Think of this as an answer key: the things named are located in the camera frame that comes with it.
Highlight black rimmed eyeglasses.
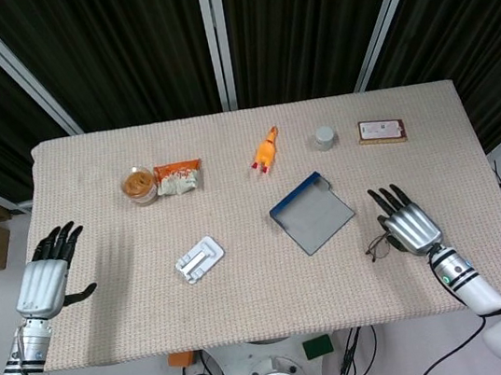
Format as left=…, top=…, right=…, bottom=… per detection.
left=361, top=229, right=407, bottom=265

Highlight orange white snack bag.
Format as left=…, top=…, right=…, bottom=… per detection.
left=151, top=157, right=208, bottom=200

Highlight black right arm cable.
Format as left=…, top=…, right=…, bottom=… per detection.
left=404, top=300, right=501, bottom=375

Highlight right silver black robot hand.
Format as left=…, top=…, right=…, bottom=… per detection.
left=366, top=177, right=446, bottom=262

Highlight beige waffle tablecloth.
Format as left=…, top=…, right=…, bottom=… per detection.
left=0, top=71, right=501, bottom=375

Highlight yellow rubber chicken toy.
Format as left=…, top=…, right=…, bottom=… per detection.
left=244, top=124, right=287, bottom=179

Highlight flat red yellow carton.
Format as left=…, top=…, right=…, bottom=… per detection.
left=355, top=114, right=410, bottom=150

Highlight white frame post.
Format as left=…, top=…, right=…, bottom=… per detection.
left=0, top=0, right=83, bottom=146
left=196, top=0, right=240, bottom=114
left=341, top=0, right=452, bottom=93

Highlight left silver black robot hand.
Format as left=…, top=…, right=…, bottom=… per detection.
left=5, top=218, right=103, bottom=323

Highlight blue folding tray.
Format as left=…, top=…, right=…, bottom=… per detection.
left=263, top=165, right=362, bottom=263

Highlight orange block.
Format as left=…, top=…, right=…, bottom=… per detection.
left=166, top=350, right=197, bottom=373

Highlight white folding phone stand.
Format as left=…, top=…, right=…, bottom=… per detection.
left=171, top=232, right=230, bottom=288

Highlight small white grey jar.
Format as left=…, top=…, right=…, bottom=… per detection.
left=313, top=124, right=339, bottom=152

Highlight clear jar with orange snack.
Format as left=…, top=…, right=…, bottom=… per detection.
left=118, top=162, right=160, bottom=210

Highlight green block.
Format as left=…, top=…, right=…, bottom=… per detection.
left=300, top=333, right=336, bottom=363

